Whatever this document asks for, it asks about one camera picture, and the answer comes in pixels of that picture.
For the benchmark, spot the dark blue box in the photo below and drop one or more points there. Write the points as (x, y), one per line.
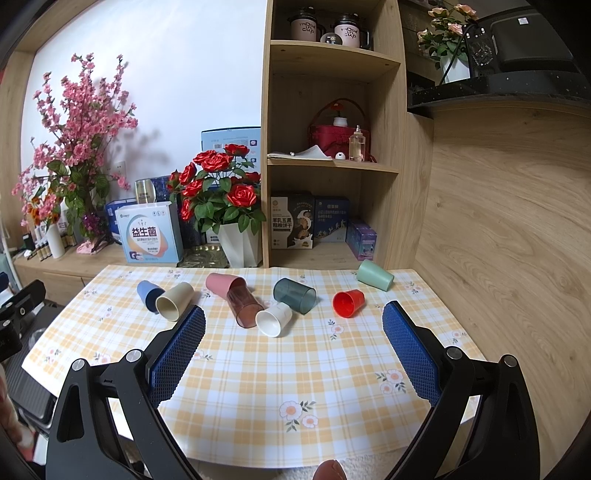
(331, 219)

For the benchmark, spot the purple small box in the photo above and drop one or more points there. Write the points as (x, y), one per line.
(362, 240)

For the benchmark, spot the large blue box behind roses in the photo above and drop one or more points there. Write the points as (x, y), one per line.
(217, 139)

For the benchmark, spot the mint green cup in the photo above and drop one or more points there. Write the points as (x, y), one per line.
(373, 275)

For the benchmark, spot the silver canister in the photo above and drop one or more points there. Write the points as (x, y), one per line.
(144, 191)

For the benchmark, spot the translucent brown cup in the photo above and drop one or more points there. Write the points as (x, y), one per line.
(243, 304)

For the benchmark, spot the beige cup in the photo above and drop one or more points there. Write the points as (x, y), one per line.
(173, 302)

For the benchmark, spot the clear glass bottle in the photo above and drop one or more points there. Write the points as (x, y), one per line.
(357, 145)

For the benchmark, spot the person's right hand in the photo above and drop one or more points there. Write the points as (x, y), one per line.
(329, 470)

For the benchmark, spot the black and white biscuit box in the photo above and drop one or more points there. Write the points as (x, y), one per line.
(292, 220)

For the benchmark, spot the papers on shelf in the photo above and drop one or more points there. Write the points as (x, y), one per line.
(313, 153)

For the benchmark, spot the pink blossom branch arrangement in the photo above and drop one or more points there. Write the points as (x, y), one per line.
(68, 174)

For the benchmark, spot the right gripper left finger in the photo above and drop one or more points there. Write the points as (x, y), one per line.
(84, 442)

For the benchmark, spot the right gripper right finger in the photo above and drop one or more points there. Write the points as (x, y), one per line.
(503, 441)

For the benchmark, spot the white cylinder bottle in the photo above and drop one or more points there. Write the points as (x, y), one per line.
(54, 241)

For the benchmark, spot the pink jar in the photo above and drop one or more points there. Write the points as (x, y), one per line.
(304, 25)
(347, 26)

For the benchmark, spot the red basket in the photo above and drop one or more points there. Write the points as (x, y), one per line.
(334, 138)

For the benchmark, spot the red rose bouquet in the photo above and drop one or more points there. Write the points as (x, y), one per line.
(219, 188)

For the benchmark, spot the light blue probiotic box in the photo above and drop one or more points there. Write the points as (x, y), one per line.
(149, 233)

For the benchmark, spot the yellow plaid floral tablecloth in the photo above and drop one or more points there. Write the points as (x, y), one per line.
(327, 387)

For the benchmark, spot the pink speckled cup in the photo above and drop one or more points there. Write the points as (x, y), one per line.
(220, 284)

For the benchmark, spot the white cup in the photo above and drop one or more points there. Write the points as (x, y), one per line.
(271, 321)

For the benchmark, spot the pale pink rose bouquet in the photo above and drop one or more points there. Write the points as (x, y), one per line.
(443, 40)

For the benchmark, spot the wooden sideboard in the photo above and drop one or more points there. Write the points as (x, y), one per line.
(75, 274)

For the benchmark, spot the translucent teal cup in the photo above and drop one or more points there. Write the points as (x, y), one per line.
(299, 297)

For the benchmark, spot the wooden shelf unit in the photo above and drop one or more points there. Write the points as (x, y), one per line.
(300, 77)

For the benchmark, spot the red plastic cup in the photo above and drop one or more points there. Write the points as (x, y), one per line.
(347, 303)

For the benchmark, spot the pink jar right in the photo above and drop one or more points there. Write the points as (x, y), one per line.
(347, 26)

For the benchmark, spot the gold embossed tray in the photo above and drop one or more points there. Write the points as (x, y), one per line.
(204, 256)

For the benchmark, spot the pink jar left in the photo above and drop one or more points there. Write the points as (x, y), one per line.
(304, 25)

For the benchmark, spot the blue cup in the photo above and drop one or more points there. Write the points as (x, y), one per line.
(148, 294)

